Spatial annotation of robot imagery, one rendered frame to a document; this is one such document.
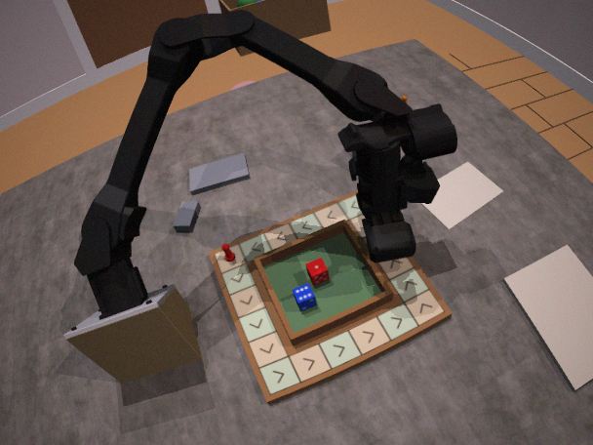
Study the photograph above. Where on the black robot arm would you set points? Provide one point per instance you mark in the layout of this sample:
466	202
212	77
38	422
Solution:
178	45

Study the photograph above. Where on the beige flat rectangular sheet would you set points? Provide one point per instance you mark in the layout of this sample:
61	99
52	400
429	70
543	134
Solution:
462	192

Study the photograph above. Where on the red pawn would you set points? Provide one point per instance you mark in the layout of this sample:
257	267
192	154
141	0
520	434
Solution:
228	255

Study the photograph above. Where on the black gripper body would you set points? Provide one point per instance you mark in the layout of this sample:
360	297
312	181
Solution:
389	239

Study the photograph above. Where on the blue die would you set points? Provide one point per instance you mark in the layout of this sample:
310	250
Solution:
304	297

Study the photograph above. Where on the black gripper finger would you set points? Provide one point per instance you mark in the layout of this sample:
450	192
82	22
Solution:
366	215
368	223

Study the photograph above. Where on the red die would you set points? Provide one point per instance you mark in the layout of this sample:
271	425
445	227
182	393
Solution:
317	271

